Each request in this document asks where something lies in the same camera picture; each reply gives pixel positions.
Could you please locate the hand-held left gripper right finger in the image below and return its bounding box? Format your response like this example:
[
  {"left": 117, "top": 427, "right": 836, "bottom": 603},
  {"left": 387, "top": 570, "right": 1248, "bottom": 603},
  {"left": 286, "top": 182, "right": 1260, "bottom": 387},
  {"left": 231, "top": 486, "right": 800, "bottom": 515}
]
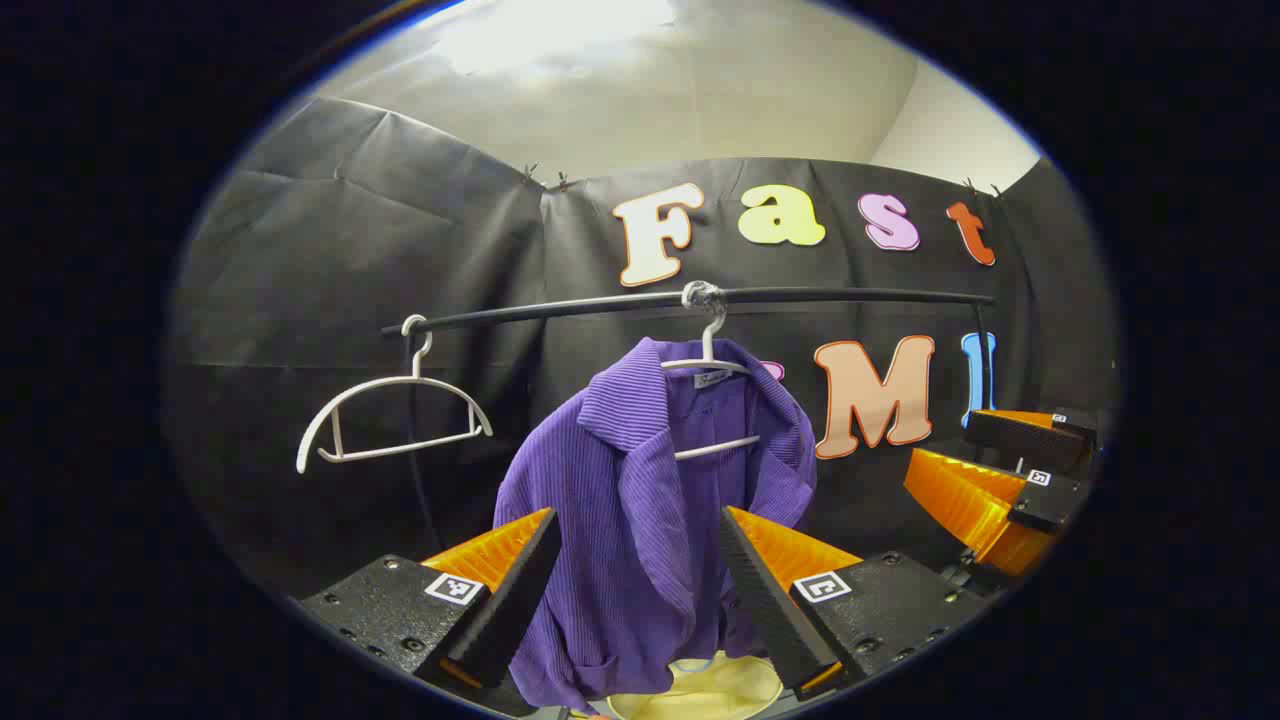
[{"left": 718, "top": 505, "right": 991, "bottom": 701}]

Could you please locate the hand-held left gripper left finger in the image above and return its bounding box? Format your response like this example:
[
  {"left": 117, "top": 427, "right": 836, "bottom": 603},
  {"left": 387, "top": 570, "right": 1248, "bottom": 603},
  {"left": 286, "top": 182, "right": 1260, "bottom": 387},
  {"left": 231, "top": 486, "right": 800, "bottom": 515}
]
[{"left": 298, "top": 507, "right": 563, "bottom": 706}]

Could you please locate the yellow laundry hamper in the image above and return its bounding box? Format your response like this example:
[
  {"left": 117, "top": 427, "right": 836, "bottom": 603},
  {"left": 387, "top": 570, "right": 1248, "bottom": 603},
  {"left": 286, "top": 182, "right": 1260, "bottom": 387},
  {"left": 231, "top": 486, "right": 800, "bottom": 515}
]
[{"left": 607, "top": 650, "right": 786, "bottom": 720}]

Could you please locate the purple ribbed shirt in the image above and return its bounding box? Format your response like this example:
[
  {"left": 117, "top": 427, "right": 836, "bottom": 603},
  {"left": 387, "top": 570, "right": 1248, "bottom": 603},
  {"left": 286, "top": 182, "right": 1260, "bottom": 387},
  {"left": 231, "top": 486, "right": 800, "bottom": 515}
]
[{"left": 493, "top": 337, "right": 819, "bottom": 713}]

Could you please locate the white plastic hanger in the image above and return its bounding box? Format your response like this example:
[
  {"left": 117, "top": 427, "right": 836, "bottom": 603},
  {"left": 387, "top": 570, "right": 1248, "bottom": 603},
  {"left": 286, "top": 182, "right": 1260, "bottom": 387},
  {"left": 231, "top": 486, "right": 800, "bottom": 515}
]
[
  {"left": 660, "top": 300, "right": 763, "bottom": 461},
  {"left": 296, "top": 314, "right": 494, "bottom": 475}
]

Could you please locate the black clothes rack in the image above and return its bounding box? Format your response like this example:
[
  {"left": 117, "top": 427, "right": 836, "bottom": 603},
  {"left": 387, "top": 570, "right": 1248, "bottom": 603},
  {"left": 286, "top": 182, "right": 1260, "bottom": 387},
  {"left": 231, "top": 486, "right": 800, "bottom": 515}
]
[{"left": 380, "top": 286, "right": 999, "bottom": 556}]

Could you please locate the black backdrop cloth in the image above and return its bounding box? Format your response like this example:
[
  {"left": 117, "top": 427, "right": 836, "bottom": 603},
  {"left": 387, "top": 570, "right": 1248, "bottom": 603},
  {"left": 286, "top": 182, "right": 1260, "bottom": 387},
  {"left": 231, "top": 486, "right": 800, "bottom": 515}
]
[{"left": 165, "top": 95, "right": 1121, "bottom": 601}]

